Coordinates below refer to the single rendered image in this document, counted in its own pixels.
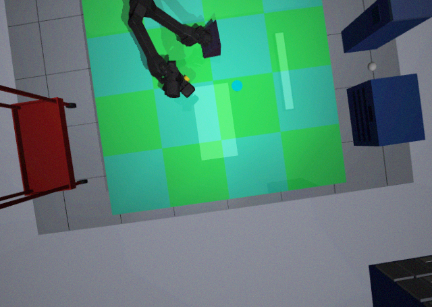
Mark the cyan circle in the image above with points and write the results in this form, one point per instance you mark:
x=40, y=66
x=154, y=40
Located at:
x=236, y=85

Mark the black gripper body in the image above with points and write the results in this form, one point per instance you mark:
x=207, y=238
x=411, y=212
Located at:
x=187, y=88

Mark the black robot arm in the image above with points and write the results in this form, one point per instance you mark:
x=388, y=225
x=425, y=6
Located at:
x=157, y=66

